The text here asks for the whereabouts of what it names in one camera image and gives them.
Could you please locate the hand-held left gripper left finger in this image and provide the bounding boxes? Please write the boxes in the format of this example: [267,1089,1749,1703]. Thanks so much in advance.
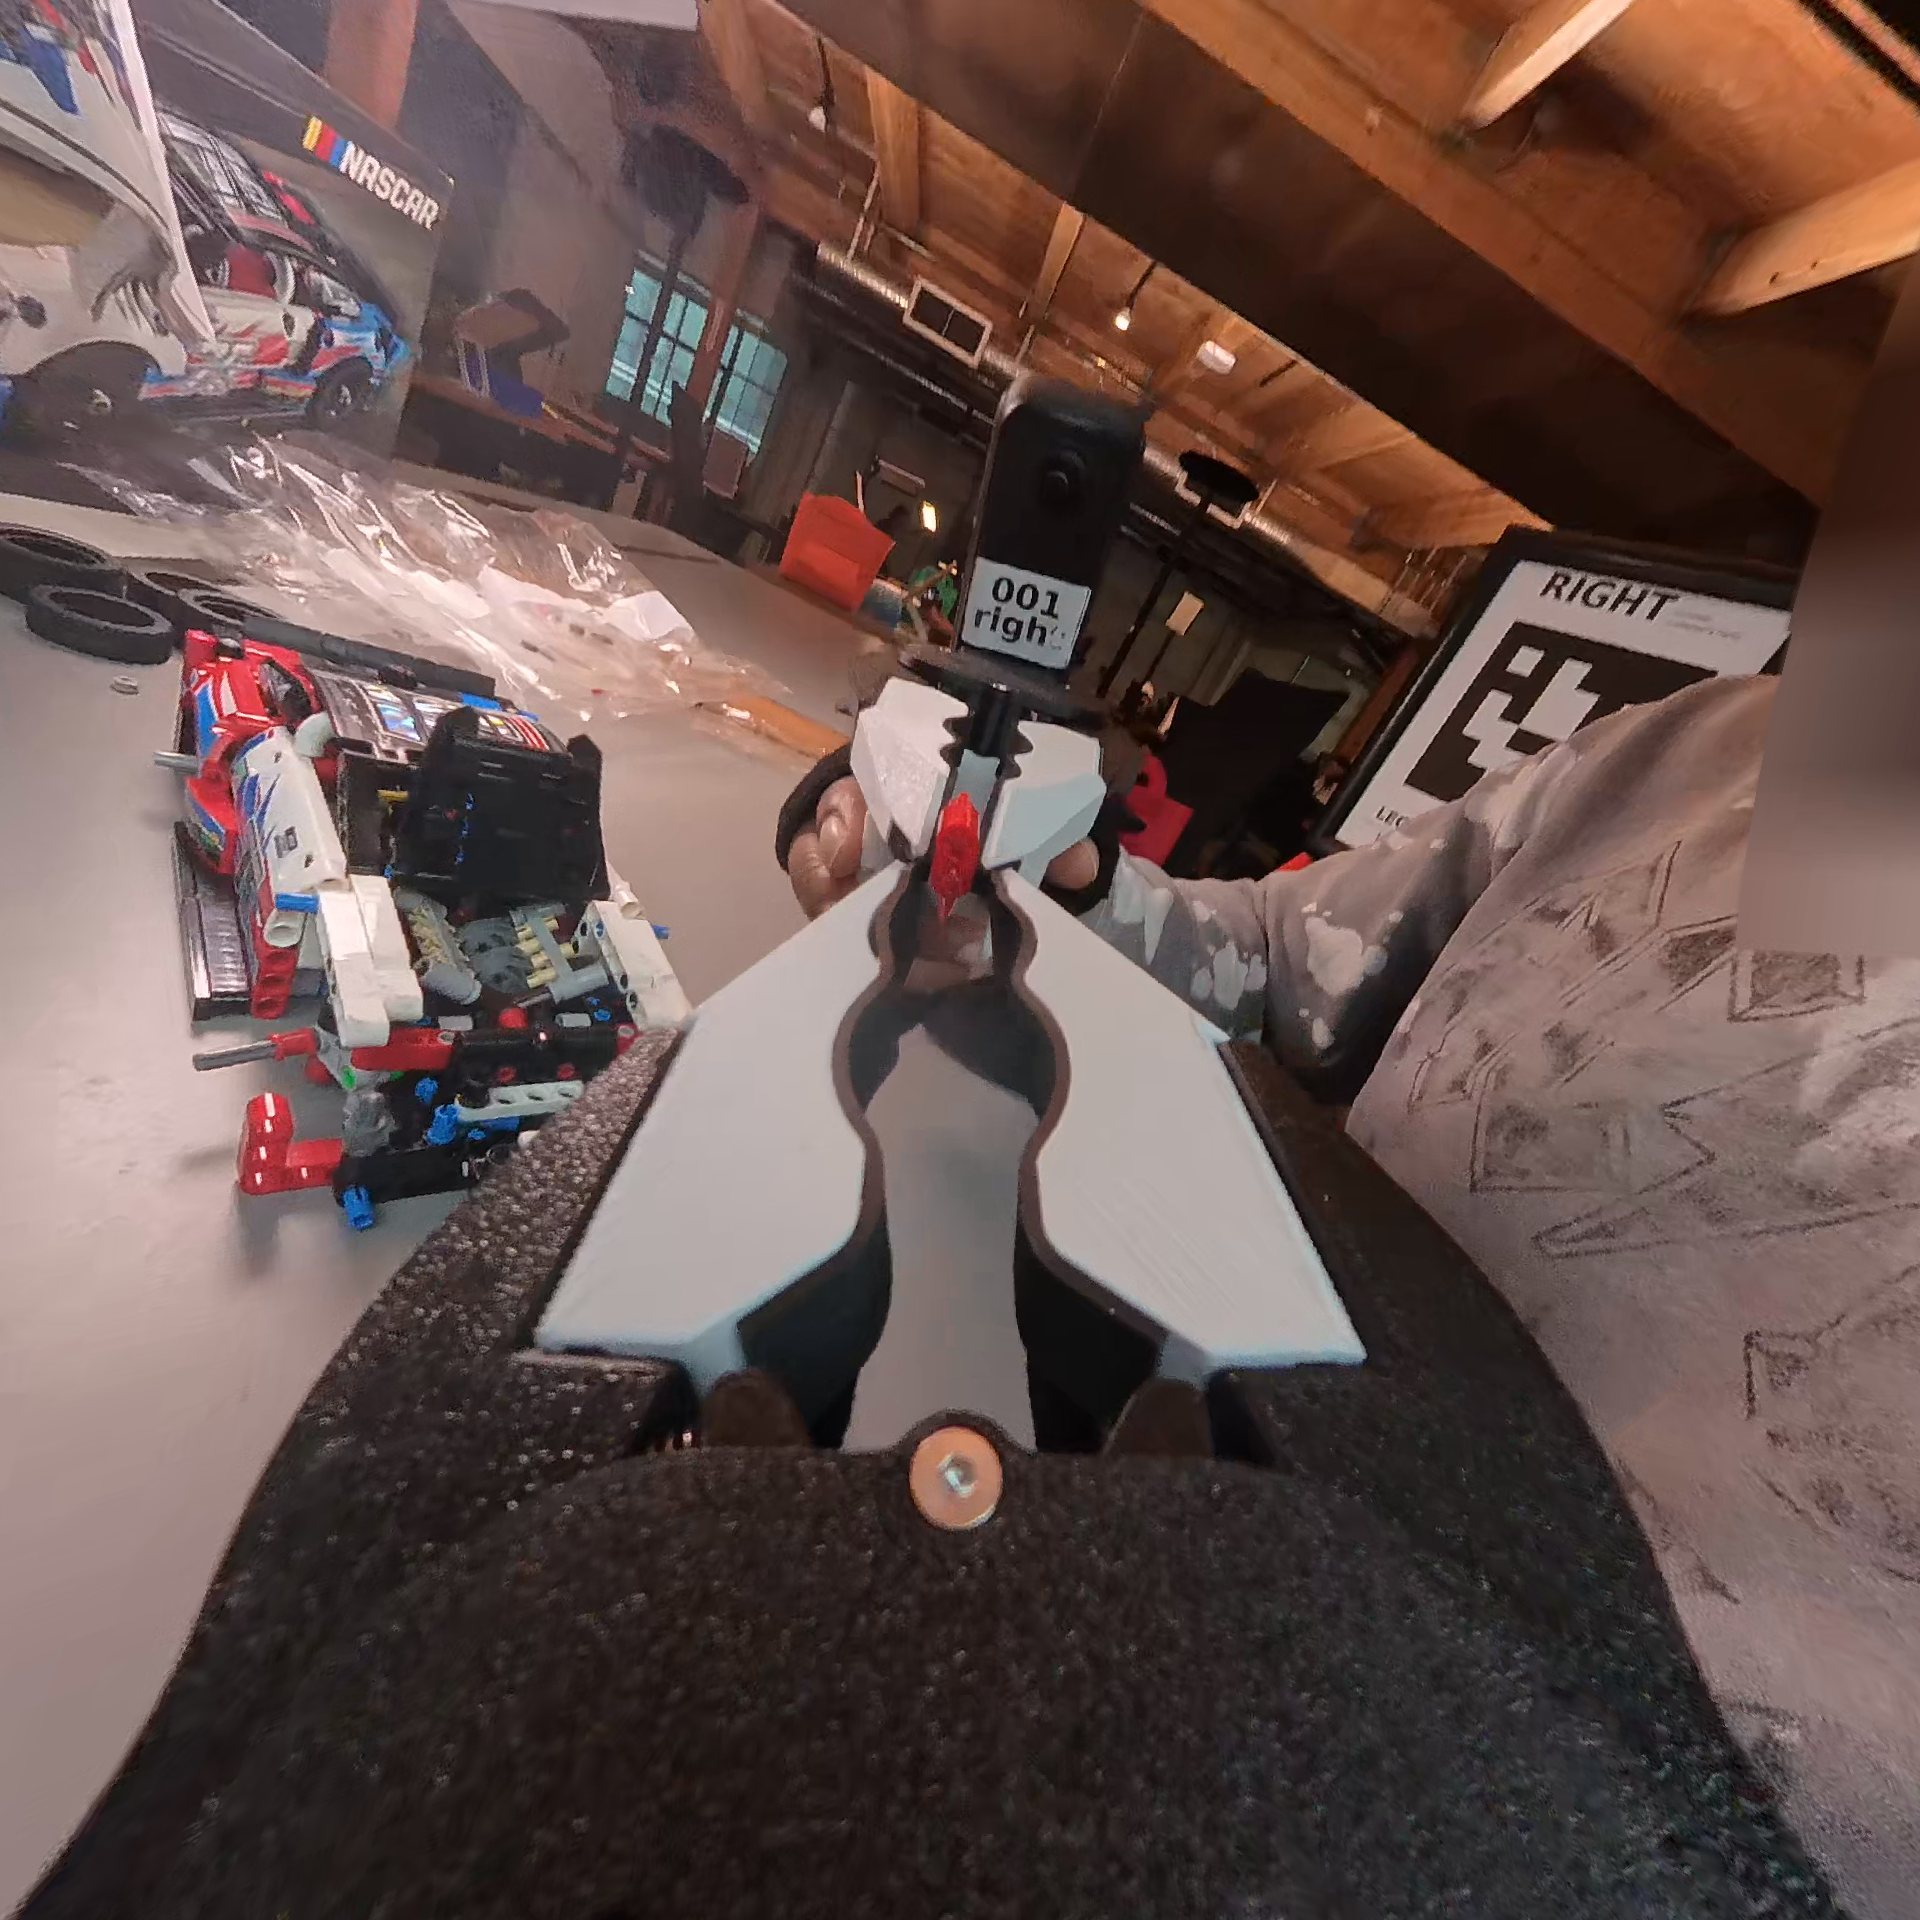
[533,865,919,1452]

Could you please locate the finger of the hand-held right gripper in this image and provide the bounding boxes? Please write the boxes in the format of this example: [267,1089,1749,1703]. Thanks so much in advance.
[977,724,1111,890]
[851,677,966,867]

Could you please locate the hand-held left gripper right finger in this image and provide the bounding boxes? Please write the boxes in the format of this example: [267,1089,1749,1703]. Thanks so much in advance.
[986,870,1369,1452]

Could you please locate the red brick connector piece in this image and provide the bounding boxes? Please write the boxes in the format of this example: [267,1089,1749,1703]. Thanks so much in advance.
[925,791,987,923]

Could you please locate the toy brick race car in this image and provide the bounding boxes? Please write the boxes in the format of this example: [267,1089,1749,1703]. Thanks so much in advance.
[155,613,695,1232]

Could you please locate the person's right forearm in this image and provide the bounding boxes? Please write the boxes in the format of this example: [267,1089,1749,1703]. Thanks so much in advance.
[1109,703,1651,1104]

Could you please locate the grey desk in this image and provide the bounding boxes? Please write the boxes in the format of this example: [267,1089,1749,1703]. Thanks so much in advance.
[0,479,857,1862]

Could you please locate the person's right hand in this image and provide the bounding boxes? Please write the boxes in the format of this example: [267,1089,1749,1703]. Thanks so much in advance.
[782,776,1109,995]

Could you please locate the red plastic object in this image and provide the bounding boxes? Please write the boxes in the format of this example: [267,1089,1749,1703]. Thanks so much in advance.
[1116,749,1194,864]

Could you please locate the orange plastic bin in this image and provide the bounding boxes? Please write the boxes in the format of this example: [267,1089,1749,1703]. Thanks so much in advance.
[775,494,893,609]

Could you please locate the clear plastic bags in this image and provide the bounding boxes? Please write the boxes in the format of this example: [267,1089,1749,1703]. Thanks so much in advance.
[60,433,842,752]

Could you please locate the black white marker sign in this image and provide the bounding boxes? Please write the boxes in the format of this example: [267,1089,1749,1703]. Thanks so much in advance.
[1304,524,1801,858]

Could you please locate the person's grey patterned sweatshirt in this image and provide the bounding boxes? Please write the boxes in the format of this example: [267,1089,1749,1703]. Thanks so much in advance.
[1341,673,1920,1920]

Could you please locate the toy car set box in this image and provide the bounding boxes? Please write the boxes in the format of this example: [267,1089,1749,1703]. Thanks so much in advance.
[0,0,460,459]

